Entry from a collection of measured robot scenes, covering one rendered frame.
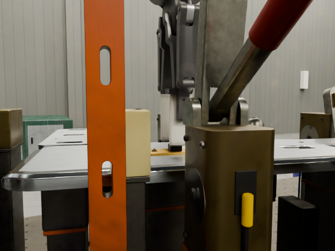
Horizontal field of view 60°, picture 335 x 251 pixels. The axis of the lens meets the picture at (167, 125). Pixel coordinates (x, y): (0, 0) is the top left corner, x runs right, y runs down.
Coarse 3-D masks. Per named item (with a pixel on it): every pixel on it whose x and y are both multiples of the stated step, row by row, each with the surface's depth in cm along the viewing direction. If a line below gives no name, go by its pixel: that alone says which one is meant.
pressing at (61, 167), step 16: (160, 144) 49; (288, 144) 49; (304, 144) 49; (320, 144) 49; (32, 160) 36; (48, 160) 36; (64, 160) 36; (80, 160) 36; (160, 160) 36; (176, 160) 36; (288, 160) 34; (304, 160) 35; (320, 160) 35; (16, 176) 27; (32, 176) 27; (48, 176) 28; (64, 176) 28; (80, 176) 28; (160, 176) 30; (176, 176) 31
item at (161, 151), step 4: (168, 144) 41; (160, 148) 43; (164, 148) 43; (168, 148) 41; (172, 148) 40; (176, 148) 41; (180, 148) 41; (184, 148) 43; (152, 152) 39; (156, 152) 39; (160, 152) 39; (164, 152) 39; (168, 152) 39; (172, 152) 39; (176, 152) 39; (180, 152) 40; (184, 152) 40
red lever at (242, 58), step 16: (272, 0) 16; (288, 0) 16; (304, 0) 15; (272, 16) 17; (288, 16) 16; (256, 32) 18; (272, 32) 17; (288, 32) 18; (256, 48) 19; (272, 48) 19; (240, 64) 21; (256, 64) 20; (224, 80) 23; (240, 80) 22; (224, 96) 24; (224, 112) 26
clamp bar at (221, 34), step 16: (208, 0) 24; (224, 0) 24; (240, 0) 24; (208, 16) 24; (224, 16) 24; (240, 16) 25; (208, 32) 24; (224, 32) 25; (240, 32) 25; (208, 48) 25; (224, 48) 25; (240, 48) 25; (208, 64) 25; (224, 64) 25; (208, 80) 25; (208, 96) 26; (208, 112) 26
